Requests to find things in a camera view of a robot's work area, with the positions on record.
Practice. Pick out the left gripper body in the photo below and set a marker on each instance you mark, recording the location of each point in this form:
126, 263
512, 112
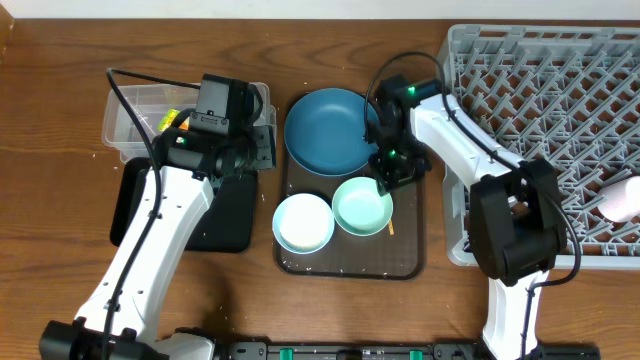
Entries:
248, 155

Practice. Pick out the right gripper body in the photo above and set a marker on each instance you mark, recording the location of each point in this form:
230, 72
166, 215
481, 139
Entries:
408, 162

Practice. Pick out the yellow snack wrapper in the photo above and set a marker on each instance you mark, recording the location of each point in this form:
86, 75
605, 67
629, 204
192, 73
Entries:
168, 118

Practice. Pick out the mint green bowl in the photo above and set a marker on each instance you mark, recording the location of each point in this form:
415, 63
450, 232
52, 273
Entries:
360, 209

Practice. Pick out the wooden chopstick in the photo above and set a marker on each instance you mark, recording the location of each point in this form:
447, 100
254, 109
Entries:
390, 227

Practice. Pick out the dark blue plate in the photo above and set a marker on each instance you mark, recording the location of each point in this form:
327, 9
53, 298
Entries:
324, 132

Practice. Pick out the light blue bowl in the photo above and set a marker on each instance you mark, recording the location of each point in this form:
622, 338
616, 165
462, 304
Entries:
303, 223

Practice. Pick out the pink cup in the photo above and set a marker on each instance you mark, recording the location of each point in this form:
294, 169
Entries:
620, 200

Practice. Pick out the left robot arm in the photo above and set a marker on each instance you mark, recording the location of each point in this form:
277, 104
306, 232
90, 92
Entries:
201, 187

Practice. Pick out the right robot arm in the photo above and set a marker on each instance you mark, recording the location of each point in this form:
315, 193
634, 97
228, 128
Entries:
515, 227

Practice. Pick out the grey dishwasher rack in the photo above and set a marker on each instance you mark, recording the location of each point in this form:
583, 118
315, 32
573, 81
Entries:
569, 95

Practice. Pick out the brown serving tray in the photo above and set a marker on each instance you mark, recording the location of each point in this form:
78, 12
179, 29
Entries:
380, 256

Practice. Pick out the clear plastic bin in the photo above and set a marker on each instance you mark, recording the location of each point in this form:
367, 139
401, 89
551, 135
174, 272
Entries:
151, 103

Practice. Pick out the black plastic tray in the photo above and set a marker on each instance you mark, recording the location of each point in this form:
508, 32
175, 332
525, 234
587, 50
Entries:
225, 227

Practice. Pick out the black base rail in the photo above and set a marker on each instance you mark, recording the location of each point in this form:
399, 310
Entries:
481, 350

